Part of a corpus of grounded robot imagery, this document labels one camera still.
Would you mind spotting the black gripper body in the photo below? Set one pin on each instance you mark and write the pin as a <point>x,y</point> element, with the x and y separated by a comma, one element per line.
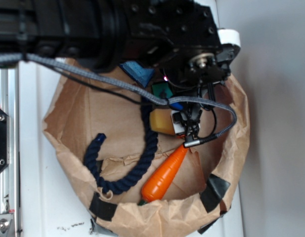
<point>182,40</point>

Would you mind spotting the green rectangular block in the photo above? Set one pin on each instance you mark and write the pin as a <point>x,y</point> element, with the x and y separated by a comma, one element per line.
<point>162,90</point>

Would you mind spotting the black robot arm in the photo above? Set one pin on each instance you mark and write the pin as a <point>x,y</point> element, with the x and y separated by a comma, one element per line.
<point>94,32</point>

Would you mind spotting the blue sponge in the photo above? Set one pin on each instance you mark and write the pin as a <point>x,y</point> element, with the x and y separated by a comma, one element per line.
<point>138,73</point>

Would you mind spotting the yellow sponge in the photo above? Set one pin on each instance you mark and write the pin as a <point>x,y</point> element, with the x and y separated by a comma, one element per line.
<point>161,122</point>

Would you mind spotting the brown paper bag tray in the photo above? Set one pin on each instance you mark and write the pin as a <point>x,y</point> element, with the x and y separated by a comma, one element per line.
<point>201,192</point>

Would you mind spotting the orange plastic carrot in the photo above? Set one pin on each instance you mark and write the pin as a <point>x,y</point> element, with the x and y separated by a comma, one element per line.
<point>159,182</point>

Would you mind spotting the white plastic board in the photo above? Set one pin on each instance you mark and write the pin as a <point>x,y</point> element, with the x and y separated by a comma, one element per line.
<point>50,206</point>

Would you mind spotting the black mounting bracket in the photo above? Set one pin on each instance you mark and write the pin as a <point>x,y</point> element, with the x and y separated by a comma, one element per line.
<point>4,141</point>

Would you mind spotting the aluminium frame rail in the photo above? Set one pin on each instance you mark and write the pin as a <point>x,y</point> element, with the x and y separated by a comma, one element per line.
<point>10,207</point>

